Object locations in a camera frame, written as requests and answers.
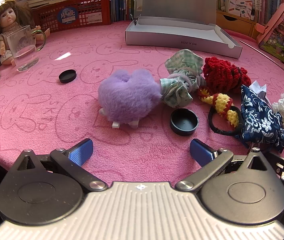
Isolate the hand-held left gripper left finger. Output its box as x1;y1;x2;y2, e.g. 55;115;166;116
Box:
7;138;109;193

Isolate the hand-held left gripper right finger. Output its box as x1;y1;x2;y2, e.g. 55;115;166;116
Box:
176;138;281;193

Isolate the black round cap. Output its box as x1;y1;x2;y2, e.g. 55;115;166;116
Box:
58;69;77;83
170;108;199;136

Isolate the red yellow crochet hair tie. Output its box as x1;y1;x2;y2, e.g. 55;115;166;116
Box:
197;86;245;137

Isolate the navy floral cloth pouch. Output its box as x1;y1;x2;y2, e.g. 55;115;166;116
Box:
239;84;284;153

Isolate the green plaid scrunchie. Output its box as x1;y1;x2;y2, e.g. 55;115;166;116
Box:
159;69;206;108

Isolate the purple fluffy hair clip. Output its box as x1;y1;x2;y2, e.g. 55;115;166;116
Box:
98;69;163;130

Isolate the red crochet pouch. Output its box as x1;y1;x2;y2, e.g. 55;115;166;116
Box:
202;57;252;94

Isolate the white paper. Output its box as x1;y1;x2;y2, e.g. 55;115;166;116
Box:
249;80;272;103

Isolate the grey crocheted small pouch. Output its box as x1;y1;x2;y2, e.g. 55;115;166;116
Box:
164;49;205;80

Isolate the grey cardboard box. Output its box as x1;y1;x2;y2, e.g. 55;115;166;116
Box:
125;0;243;58

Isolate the pink rabbit print cloth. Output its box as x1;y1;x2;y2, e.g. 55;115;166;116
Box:
0;21;284;188

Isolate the thin metal rod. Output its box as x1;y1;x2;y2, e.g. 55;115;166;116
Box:
240;40;284;73

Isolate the clear glass mug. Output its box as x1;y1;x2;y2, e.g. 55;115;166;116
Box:
6;25;47;72

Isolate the wooden drawer shelf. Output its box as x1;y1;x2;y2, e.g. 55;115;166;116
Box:
215;10;266;39

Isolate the pink toy house bag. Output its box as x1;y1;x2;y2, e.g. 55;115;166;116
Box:
255;3;284;64

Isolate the red plastic crate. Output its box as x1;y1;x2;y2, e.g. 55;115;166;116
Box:
31;0;112;33

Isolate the white printed carton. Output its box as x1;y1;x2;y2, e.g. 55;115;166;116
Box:
225;0;253;20

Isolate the brown-haired doll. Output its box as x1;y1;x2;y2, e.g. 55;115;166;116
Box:
0;0;51;66

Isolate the row of blue books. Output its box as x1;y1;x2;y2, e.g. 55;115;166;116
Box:
110;0;145;22

